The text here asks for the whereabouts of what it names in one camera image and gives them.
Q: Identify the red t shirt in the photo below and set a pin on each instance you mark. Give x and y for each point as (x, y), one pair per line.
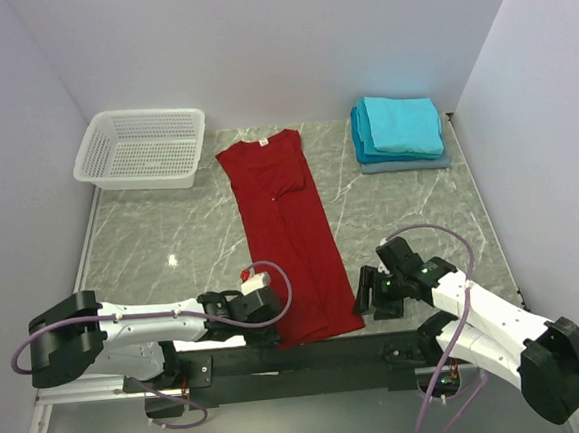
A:
(285, 223)

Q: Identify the black base beam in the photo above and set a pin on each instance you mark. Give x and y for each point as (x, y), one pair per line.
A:
(224, 376)

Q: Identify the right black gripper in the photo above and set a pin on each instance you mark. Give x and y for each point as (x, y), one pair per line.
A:
(376, 296)

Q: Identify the left aluminium rail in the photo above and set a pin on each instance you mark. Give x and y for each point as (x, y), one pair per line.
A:
(57, 365)

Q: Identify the white plastic basket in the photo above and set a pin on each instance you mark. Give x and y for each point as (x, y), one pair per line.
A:
(141, 149)

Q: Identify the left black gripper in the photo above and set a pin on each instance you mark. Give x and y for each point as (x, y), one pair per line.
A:
(265, 336)

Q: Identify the light turquoise folded shirt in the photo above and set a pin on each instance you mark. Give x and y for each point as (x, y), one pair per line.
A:
(404, 128)

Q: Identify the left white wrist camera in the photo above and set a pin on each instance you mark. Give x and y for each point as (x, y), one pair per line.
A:
(252, 281)

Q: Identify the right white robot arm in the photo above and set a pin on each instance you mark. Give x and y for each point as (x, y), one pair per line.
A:
(537, 355)

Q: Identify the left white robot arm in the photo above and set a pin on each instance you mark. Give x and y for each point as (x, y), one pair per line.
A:
(81, 335)

